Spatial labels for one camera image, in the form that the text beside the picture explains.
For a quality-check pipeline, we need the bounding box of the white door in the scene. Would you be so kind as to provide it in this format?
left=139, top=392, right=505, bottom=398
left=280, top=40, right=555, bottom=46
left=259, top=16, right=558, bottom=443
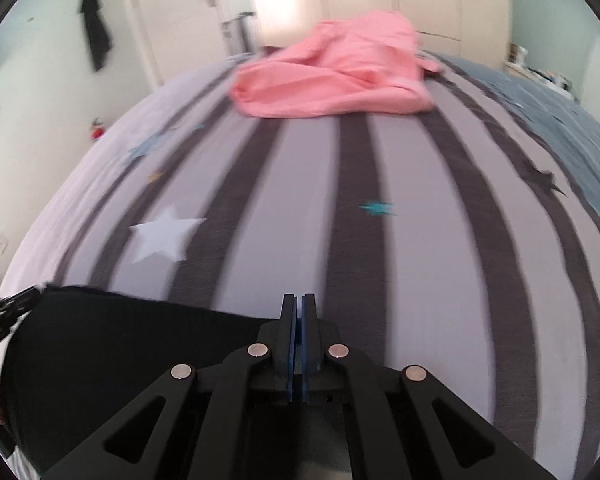
left=125, top=0, right=253, bottom=86

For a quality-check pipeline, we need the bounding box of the white nightstand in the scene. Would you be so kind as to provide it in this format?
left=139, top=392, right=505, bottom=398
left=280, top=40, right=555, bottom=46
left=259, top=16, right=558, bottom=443
left=502, top=45, right=581, bottom=103

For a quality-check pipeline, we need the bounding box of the silver suitcase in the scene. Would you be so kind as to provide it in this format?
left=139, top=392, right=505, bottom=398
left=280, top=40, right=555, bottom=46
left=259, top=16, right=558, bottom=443
left=220, top=12, right=258, bottom=56

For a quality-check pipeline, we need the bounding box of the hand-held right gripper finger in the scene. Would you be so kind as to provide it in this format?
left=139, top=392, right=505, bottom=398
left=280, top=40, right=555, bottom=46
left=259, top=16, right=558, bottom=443
left=40, top=292, right=299, bottom=480
left=301, top=292, right=556, bottom=480

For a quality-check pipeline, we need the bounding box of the bed with striped star sheet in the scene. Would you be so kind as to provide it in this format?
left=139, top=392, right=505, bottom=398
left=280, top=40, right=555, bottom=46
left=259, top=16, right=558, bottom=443
left=0, top=50, right=600, bottom=480

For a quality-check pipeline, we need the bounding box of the black hanging garment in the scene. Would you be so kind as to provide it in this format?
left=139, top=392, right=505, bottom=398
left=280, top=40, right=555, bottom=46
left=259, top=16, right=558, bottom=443
left=77, top=0, right=113, bottom=73

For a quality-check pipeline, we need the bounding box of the pink garment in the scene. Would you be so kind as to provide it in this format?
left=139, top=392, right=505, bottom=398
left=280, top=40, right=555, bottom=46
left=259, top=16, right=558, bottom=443
left=230, top=10, right=446, bottom=120

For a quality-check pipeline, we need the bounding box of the black printed t-shirt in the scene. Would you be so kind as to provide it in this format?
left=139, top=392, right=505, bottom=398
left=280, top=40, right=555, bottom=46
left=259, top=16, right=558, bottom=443
left=0, top=285, right=281, bottom=461

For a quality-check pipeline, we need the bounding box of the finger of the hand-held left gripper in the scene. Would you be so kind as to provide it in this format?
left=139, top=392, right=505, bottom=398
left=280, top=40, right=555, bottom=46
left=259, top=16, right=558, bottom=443
left=0, top=285, right=46, bottom=331
left=0, top=309, right=30, bottom=358

